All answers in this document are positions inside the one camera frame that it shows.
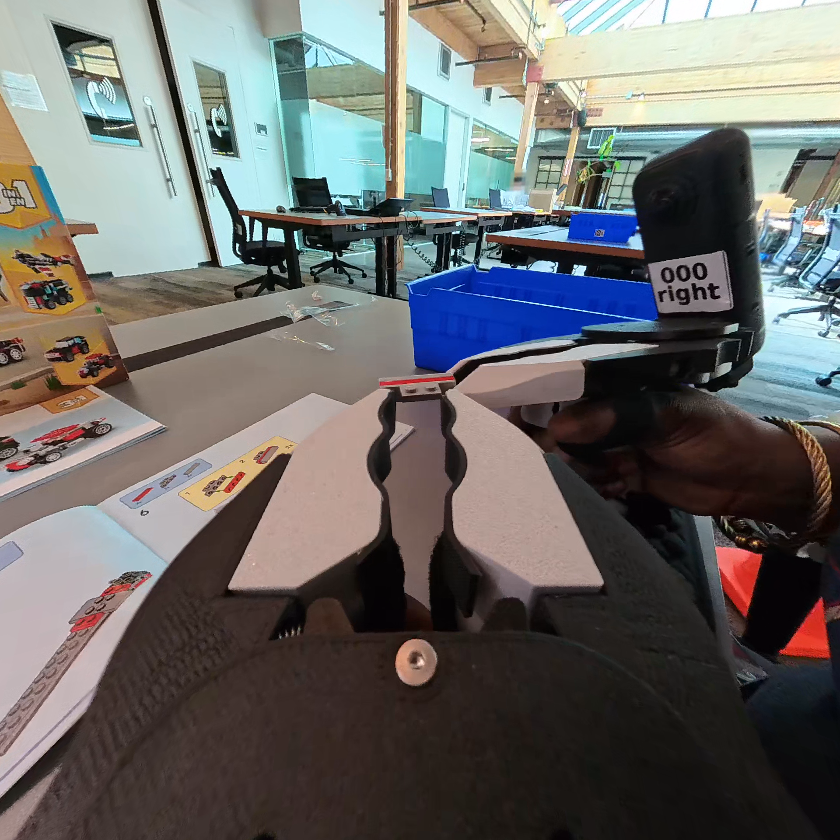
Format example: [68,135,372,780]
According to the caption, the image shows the gold and beaded bracelets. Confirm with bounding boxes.
[718,416,840,553]

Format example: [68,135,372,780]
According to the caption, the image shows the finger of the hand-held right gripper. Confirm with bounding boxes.
[451,336,659,386]
[458,361,586,429]

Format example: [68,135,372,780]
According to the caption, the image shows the small blue bin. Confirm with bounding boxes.
[567,210,639,242]

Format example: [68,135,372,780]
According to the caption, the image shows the wooden top office desk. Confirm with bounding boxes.
[239,209,477,298]
[486,226,647,278]

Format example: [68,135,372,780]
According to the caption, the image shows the small red grey lego assembly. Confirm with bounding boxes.
[378,375,457,403]

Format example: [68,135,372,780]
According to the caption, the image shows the row of office chairs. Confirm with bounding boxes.
[755,203,840,343]

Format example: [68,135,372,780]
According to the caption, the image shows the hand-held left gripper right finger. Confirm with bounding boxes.
[428,387,605,632]

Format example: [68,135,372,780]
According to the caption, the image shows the black office chair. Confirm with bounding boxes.
[307,226,367,285]
[209,167,303,298]

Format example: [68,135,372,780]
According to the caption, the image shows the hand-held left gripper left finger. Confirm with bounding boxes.
[227,387,411,632]

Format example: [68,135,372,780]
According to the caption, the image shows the car cover instruction booklet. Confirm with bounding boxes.
[0,386,168,503]

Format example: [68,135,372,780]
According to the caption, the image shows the white door with window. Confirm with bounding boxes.
[0,0,198,277]
[161,0,290,266]

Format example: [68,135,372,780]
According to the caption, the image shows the open instruction booklet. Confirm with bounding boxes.
[0,392,416,798]

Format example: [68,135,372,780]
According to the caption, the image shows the blue plastic bin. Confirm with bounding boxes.
[407,264,659,371]

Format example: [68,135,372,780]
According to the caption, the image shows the lego set box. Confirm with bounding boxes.
[0,95,131,417]

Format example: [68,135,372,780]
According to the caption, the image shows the orange cloth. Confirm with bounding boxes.
[715,546,829,659]

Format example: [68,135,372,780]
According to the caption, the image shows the person's right hand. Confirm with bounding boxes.
[546,390,812,534]

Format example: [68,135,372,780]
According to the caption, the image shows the wooden pillar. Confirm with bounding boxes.
[384,0,410,296]

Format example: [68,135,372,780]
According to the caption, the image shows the person's leg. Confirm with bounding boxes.
[742,656,840,840]

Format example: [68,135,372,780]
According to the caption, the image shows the potted plant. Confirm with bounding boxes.
[577,134,622,193]

